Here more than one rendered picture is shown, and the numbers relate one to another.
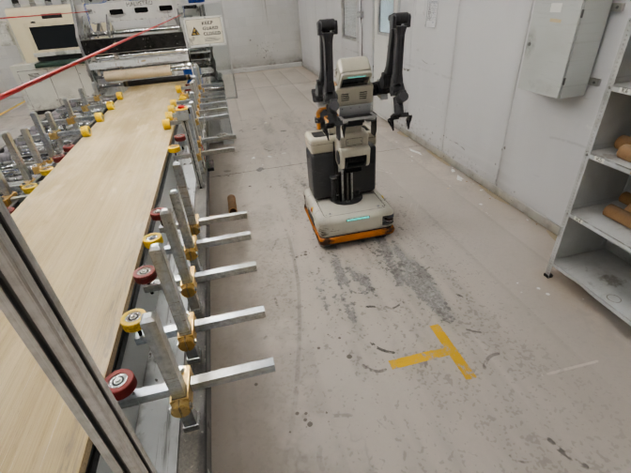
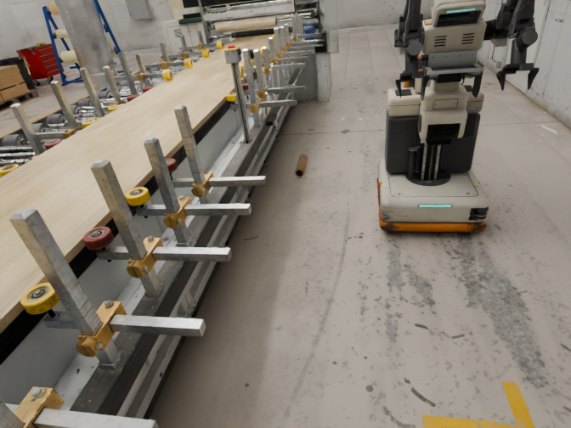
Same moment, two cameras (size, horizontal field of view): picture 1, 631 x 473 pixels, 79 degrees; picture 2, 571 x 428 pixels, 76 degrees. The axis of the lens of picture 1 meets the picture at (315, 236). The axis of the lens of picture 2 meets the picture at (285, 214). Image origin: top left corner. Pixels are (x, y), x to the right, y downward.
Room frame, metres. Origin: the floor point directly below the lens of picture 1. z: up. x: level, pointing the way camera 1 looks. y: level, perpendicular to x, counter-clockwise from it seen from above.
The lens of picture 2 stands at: (0.55, -0.26, 1.50)
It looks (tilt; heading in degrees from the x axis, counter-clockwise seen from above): 33 degrees down; 24
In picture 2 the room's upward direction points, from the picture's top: 8 degrees counter-clockwise
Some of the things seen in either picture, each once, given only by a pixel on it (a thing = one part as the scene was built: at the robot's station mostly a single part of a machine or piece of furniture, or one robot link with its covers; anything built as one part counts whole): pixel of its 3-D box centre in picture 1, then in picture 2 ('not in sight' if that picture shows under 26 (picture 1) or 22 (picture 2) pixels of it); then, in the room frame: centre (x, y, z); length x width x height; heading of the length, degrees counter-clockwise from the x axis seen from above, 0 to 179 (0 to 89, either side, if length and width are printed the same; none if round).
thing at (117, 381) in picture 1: (124, 392); not in sight; (0.67, 0.56, 0.85); 0.08 x 0.08 x 0.11
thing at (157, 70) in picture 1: (155, 71); (261, 22); (5.32, 1.88, 1.05); 1.43 x 0.12 x 0.12; 101
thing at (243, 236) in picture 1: (202, 244); (192, 210); (1.45, 0.51, 0.83); 0.43 x 0.03 x 0.04; 101
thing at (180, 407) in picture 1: (181, 390); (25, 426); (0.69, 0.41, 0.83); 0.14 x 0.06 x 0.05; 11
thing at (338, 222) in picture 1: (346, 209); (426, 191); (2.88, -0.28, 0.16); 0.67 x 0.64 x 0.25; 10
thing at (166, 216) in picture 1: (182, 266); (131, 237); (1.15, 0.50, 0.92); 0.04 x 0.04 x 0.48; 11
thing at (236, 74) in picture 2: (192, 155); (241, 104); (2.37, 0.74, 0.93); 0.05 x 0.05 x 0.45; 11
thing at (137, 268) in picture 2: (189, 282); (145, 256); (1.18, 0.51, 0.83); 0.14 x 0.06 x 0.05; 11
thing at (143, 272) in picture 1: (147, 282); (103, 246); (1.16, 0.66, 0.85); 0.08 x 0.08 x 0.11
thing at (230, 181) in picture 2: (204, 221); (215, 182); (1.69, 0.56, 0.81); 0.43 x 0.03 x 0.04; 101
